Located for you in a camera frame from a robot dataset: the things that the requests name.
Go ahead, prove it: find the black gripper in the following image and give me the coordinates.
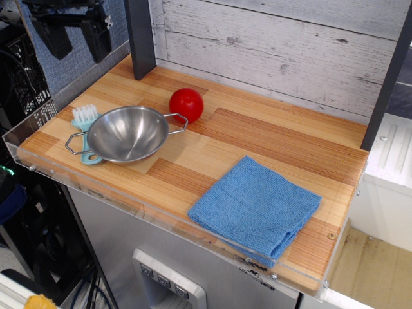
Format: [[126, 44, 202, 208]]
[[23, 1, 113, 63]]

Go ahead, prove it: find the stainless steel wok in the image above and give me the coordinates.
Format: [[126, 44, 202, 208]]
[[65, 106, 189, 163]]

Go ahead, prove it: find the light blue dish brush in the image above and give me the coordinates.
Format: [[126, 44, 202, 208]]
[[71, 104, 102, 165]]

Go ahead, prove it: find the black plastic crate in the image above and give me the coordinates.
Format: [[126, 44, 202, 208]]
[[1, 34, 51, 115]]

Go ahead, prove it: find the clear acrylic table guard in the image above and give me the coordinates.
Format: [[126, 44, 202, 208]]
[[5, 57, 368, 297]]

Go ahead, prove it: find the red ball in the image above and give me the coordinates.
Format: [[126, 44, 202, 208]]
[[169, 88, 204, 123]]

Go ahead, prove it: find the stainless steel cabinet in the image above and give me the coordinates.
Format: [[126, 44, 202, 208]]
[[68, 189, 300, 308]]

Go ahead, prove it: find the blue folded cloth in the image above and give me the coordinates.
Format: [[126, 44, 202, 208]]
[[187, 156, 322, 268]]

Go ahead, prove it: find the white appliance on right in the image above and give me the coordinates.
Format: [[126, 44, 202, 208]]
[[348, 114, 411, 251]]

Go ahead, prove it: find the dark grey left post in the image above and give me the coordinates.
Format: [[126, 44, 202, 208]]
[[124, 0, 156, 80]]

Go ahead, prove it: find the dark grey post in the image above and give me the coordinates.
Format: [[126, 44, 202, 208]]
[[124, 0, 156, 80], [360, 1, 411, 151]]

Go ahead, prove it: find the dark grey right post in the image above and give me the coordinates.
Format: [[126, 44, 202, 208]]
[[360, 1, 411, 151]]

